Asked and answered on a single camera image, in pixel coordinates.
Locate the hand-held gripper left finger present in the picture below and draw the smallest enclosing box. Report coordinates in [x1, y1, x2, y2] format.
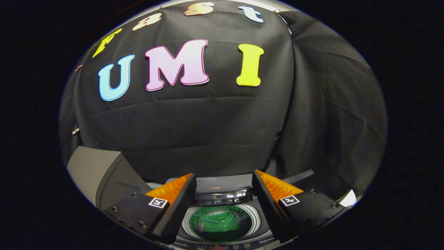
[104, 173, 197, 245]

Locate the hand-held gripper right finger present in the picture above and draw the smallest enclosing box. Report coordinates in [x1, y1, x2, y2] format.
[251, 169, 347, 243]

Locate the green polo shirt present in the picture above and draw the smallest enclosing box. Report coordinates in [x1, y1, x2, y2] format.
[189, 205, 253, 242]

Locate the grey washing machine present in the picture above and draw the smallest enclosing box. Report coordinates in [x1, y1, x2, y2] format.
[146, 173, 282, 250]

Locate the white printed board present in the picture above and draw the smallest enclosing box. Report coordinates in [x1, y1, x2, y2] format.
[338, 189, 357, 208]

